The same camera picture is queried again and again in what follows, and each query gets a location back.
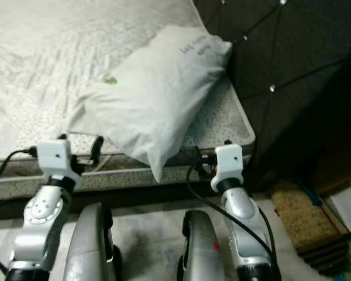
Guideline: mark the white tree print pillow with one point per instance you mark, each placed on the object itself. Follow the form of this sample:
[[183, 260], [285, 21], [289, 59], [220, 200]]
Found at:
[[152, 99]]

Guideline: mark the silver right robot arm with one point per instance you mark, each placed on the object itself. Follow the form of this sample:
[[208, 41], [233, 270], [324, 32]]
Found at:
[[245, 228]]

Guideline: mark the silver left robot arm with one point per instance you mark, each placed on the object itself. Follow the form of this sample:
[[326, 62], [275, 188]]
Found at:
[[38, 231]]

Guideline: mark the white quilted mattress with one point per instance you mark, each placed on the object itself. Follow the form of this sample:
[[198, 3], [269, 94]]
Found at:
[[41, 70]]

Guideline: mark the silver left robot leg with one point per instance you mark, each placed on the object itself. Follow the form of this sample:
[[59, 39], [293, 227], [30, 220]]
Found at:
[[90, 246]]

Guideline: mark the silver robot leg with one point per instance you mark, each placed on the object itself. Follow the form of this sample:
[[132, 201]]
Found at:
[[202, 252], [90, 246]]

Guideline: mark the silver right robot leg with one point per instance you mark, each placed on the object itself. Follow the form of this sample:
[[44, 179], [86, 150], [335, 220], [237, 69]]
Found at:
[[202, 252]]

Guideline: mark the dark tufted headboard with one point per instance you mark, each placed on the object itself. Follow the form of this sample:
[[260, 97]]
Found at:
[[298, 88]]

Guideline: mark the small blue object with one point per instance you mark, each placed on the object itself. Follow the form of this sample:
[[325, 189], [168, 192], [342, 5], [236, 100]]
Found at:
[[313, 195]]

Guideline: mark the brown coir mat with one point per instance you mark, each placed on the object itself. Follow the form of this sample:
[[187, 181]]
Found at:
[[304, 219]]

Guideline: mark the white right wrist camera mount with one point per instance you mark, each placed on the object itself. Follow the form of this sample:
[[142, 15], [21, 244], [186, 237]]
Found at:
[[228, 163]]

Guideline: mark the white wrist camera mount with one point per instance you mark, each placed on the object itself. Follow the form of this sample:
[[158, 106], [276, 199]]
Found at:
[[228, 163], [54, 161]]

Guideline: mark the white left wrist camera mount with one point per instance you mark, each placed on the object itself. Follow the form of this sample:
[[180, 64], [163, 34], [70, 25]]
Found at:
[[54, 161]]

